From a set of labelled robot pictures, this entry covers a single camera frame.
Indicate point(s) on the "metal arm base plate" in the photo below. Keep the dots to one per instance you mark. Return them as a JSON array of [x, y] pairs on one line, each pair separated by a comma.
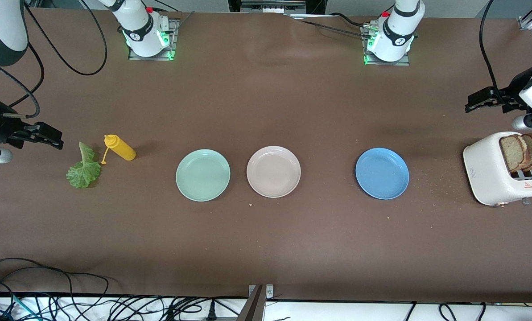
[[373, 63], [134, 55]]

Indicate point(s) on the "yellow squeeze bottle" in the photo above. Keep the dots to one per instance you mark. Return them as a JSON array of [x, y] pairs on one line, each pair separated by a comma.
[[123, 150]]

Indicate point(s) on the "green lettuce leaf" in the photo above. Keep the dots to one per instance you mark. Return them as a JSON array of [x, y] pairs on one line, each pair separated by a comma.
[[84, 174]]

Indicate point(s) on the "black equipment box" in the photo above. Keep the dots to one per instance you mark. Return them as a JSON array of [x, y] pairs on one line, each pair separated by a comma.
[[248, 5]]

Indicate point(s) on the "grey metal bar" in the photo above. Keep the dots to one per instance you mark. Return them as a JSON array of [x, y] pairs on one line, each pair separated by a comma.
[[253, 310]]

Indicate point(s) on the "white toaster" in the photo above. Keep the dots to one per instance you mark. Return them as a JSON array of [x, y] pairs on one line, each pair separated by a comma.
[[486, 171]]

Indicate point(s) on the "black power plug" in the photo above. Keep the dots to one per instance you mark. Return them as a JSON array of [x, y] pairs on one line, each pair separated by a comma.
[[212, 314]]

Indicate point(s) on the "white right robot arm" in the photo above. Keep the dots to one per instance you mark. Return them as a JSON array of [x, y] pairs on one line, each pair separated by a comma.
[[141, 26]]

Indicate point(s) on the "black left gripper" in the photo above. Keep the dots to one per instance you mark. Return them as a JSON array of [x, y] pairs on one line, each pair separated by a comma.
[[509, 95]]

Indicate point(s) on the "small metal bracket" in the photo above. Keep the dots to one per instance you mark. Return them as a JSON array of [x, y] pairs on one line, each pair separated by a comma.
[[269, 292]]

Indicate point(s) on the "blue plate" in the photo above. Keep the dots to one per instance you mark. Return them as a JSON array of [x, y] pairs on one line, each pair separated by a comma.
[[381, 174]]

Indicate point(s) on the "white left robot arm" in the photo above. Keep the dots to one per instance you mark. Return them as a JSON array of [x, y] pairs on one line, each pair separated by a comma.
[[397, 31]]

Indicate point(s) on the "beige plate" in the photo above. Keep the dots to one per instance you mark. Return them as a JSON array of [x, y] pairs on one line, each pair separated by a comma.
[[273, 171]]

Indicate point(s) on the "mint green plate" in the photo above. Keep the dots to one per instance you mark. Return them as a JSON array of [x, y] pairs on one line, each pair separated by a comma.
[[203, 175]]

